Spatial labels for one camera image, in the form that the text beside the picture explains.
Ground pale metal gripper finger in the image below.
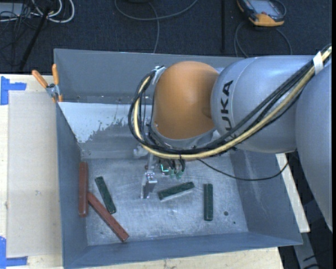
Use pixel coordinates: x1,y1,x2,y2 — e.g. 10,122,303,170
144,172,158,200
140,173,148,200

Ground dark green flat block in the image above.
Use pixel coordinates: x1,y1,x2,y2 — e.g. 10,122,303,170
203,183,214,222
94,175,118,215
157,181,196,202

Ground grey metal bin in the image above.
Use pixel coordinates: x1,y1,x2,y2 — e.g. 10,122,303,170
53,48,304,269

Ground red-brown flat block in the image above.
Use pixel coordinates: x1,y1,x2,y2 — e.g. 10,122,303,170
78,161,90,218
86,191,130,243

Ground pale flat board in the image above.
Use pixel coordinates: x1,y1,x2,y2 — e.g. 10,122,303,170
6,90,63,259

